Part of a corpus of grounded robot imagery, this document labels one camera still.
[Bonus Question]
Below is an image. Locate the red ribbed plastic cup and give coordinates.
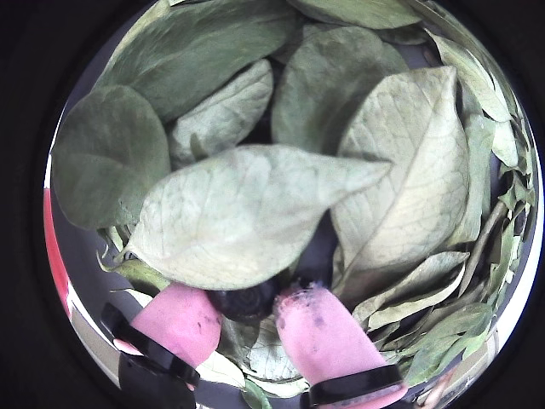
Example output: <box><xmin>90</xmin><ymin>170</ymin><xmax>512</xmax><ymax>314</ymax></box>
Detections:
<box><xmin>43</xmin><ymin>189</ymin><xmax>73</xmax><ymax>319</ymax></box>

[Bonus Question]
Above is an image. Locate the dark blueberry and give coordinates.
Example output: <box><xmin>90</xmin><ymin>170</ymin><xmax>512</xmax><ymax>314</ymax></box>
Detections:
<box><xmin>206</xmin><ymin>277</ymin><xmax>281</xmax><ymax>323</ymax></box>

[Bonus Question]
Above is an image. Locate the pale green leaf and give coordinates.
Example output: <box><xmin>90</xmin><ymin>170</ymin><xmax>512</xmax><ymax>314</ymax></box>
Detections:
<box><xmin>123</xmin><ymin>143</ymin><xmax>393</xmax><ymax>291</ymax></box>

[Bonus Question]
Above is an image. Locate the dark grey round bowl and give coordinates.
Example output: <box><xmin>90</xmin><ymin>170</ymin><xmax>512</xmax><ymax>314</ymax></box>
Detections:
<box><xmin>44</xmin><ymin>0</ymin><xmax>544</xmax><ymax>409</ymax></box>

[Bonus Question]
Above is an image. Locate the pink padded gripper finger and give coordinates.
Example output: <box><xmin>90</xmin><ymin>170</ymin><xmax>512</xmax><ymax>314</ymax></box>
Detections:
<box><xmin>272</xmin><ymin>284</ymin><xmax>422</xmax><ymax>409</ymax></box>
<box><xmin>100</xmin><ymin>283</ymin><xmax>223</xmax><ymax>409</ymax></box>

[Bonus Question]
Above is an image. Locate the heap of green leaves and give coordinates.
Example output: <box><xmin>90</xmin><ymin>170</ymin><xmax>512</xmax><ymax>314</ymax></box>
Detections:
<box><xmin>50</xmin><ymin>0</ymin><xmax>536</xmax><ymax>401</ymax></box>

